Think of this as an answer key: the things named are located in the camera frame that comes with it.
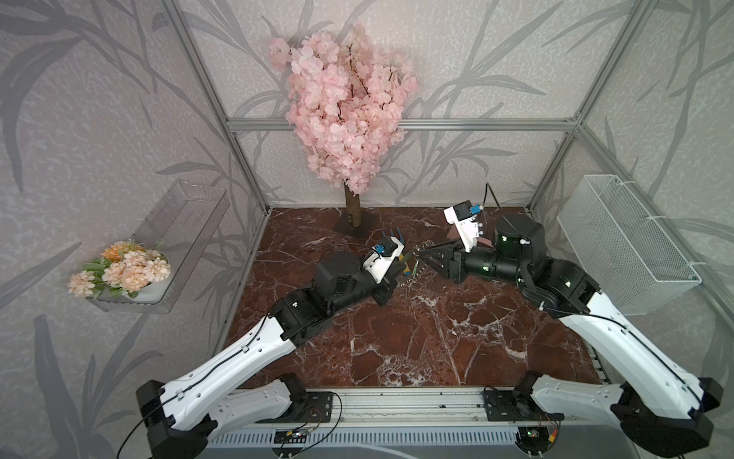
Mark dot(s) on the blue yellow garden fork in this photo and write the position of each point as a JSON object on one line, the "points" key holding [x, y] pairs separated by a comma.
{"points": [[393, 246]]}

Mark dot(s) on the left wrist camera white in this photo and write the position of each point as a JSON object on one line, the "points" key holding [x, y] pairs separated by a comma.
{"points": [[375, 264]]}

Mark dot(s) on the pink cherry blossom tree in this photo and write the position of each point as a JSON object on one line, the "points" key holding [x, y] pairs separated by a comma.
{"points": [[346, 103]]}

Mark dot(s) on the pink hand brush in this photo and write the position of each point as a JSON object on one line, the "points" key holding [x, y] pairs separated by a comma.
{"points": [[485, 242]]}

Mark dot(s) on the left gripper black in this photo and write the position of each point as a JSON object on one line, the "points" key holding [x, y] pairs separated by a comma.
{"points": [[387, 282]]}

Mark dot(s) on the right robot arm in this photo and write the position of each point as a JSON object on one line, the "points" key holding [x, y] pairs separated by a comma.
{"points": [[659, 406]]}

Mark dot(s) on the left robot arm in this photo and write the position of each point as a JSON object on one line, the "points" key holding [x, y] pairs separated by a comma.
{"points": [[340, 282]]}

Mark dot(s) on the peach flower bouquet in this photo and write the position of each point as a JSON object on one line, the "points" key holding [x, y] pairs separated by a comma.
{"points": [[124, 269]]}

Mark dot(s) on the clear acrylic wall shelf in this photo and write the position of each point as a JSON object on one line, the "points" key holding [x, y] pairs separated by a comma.
{"points": [[180, 226]]}

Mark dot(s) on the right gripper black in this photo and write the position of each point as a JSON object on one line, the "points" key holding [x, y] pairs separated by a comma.
{"points": [[453, 256]]}

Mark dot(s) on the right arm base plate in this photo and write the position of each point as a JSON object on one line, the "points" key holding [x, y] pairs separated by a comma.
{"points": [[505, 406]]}

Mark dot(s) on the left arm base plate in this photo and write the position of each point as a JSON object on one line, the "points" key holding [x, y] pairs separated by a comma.
{"points": [[310, 408]]}

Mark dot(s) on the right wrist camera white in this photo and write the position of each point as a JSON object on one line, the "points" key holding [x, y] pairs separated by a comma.
{"points": [[463, 217]]}

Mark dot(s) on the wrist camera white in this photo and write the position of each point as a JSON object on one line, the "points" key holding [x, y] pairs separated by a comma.
{"points": [[463, 217], [375, 264]]}

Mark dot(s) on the white wire mesh basket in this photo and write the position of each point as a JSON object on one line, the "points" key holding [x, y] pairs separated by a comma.
{"points": [[623, 247]]}

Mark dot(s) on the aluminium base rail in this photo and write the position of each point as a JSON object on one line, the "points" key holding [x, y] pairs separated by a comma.
{"points": [[431, 406]]}

